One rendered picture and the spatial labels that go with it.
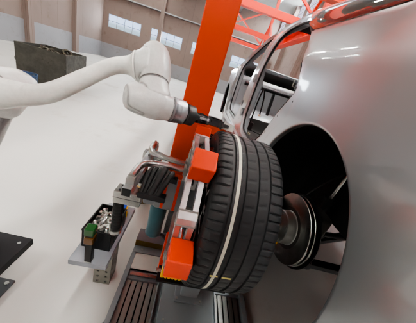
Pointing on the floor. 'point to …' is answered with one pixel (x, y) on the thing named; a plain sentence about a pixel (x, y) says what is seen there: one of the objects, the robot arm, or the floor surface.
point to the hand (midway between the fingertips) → (226, 127)
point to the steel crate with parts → (47, 60)
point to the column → (106, 270)
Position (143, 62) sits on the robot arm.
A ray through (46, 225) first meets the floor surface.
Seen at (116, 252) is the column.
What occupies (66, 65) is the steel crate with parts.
